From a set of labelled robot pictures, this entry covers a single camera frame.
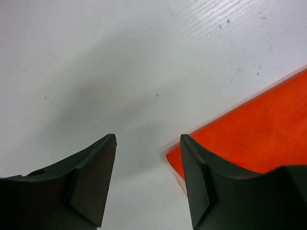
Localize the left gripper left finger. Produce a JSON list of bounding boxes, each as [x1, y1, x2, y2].
[[0, 134, 117, 230]]

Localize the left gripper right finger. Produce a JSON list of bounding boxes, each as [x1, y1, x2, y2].
[[180, 134, 307, 230]]

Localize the orange t-shirt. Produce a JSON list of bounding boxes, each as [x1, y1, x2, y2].
[[165, 68, 307, 197]]

